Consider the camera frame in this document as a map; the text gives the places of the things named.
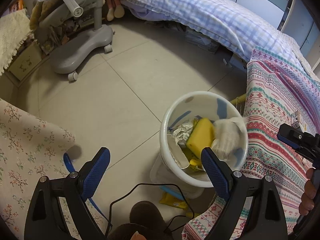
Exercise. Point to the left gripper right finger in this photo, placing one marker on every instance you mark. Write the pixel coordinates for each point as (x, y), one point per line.
(266, 219)

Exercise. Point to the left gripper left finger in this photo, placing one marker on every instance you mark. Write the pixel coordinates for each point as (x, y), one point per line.
(45, 219)

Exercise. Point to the white plastic bottle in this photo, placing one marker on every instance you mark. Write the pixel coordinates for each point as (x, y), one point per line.
(227, 136)

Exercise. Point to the yellow white paper bag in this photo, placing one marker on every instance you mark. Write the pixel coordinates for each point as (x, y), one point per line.
(195, 164)

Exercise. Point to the yellow green sponge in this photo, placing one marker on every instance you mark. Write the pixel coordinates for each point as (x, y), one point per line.
(201, 137)

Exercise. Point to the white patterned trash bin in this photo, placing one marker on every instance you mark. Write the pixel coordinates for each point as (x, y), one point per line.
(179, 119)

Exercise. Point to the person right hand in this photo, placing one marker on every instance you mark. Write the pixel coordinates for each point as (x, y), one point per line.
(307, 203)

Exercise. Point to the striped patterned bed cover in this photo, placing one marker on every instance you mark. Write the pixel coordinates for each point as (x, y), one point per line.
(275, 90)

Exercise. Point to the floral cloth cover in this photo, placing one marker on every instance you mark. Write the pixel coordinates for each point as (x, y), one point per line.
(32, 147)

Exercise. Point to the brown slipper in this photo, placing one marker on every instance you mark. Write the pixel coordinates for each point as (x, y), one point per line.
(146, 222)

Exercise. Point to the yellow snack packet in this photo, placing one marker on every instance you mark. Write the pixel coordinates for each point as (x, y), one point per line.
(169, 200)

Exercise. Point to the blue checked quilt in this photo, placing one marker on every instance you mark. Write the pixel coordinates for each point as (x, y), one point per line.
(224, 21)

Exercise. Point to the cardboard box on floor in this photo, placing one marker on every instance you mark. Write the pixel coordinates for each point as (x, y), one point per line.
(26, 61)

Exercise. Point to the pink plush toy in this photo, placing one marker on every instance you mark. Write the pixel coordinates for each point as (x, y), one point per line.
(115, 9)

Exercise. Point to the brown blanket on chair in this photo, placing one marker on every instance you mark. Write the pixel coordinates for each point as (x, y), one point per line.
(41, 10)

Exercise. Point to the grey rolling desk chair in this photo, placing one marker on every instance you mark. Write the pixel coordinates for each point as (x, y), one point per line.
(76, 28)

